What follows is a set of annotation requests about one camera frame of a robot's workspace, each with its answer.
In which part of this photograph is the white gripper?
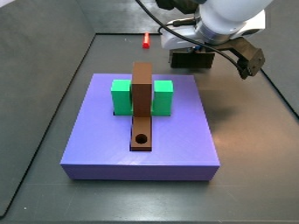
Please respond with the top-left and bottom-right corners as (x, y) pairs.
(160, 24), (204, 50)

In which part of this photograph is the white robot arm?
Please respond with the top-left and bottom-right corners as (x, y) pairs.
(155, 0), (274, 46)

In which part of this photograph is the black angle fixture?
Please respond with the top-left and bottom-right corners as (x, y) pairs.
(170, 48), (215, 69)

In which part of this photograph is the red peg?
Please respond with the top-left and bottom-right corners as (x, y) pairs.
(143, 32), (151, 49)

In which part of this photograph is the green block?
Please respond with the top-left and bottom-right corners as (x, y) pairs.
(111, 80), (174, 116)

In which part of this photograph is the purple base block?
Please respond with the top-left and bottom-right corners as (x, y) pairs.
(60, 73), (221, 181)

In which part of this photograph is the black cable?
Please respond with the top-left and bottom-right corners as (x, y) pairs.
(135, 0), (249, 77)

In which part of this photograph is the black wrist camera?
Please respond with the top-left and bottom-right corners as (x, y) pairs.
(215, 38), (266, 80)

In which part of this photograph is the brown L-shaped bracket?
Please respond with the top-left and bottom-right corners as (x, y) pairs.
(131, 62), (152, 152)

